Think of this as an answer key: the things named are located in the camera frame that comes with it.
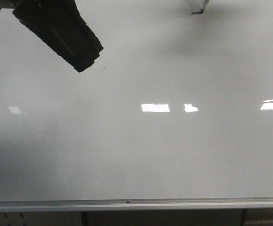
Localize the white whiteboard marker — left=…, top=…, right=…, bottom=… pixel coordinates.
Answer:
left=199, top=0, right=210, bottom=14

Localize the white whiteboard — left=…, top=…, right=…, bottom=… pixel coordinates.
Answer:
left=0, top=0, right=273, bottom=202

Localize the grey aluminium marker tray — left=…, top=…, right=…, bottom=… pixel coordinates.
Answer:
left=0, top=197, right=273, bottom=213

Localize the black fabric covered gripper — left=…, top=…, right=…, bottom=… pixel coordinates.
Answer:
left=13, top=0, right=103, bottom=72

